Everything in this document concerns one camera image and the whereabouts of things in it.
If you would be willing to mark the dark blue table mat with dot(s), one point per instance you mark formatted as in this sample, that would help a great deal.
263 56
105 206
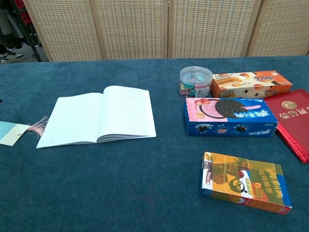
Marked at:
120 181

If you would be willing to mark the yellow blue cocoa cookie box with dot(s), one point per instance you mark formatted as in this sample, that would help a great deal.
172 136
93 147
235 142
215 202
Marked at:
243 181

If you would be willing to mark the white black sneaker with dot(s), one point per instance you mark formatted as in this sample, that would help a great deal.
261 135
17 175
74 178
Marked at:
10 57

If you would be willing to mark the dark trouser leg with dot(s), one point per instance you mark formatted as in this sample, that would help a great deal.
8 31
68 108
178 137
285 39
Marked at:
9 36

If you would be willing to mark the orange wafer biscuit box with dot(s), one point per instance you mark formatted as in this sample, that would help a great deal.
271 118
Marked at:
251 84

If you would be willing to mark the woven wooden folding screen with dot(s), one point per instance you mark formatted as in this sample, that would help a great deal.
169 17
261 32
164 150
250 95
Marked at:
132 29

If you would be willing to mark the open white lined notebook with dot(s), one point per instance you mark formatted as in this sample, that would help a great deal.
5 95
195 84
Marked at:
125 111

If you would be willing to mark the black tripod stand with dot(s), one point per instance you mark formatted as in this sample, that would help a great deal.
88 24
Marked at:
25 31

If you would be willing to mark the red certificate folder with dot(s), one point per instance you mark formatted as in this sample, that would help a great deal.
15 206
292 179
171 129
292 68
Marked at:
292 120

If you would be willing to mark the blue pink Oreo box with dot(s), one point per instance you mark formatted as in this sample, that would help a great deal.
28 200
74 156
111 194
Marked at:
229 120

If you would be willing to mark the teal cream bookmark pink tassel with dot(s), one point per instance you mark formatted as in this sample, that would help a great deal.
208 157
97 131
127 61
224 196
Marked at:
9 134

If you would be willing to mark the clear round jar of clips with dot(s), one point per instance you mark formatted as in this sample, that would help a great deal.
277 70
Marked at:
195 79

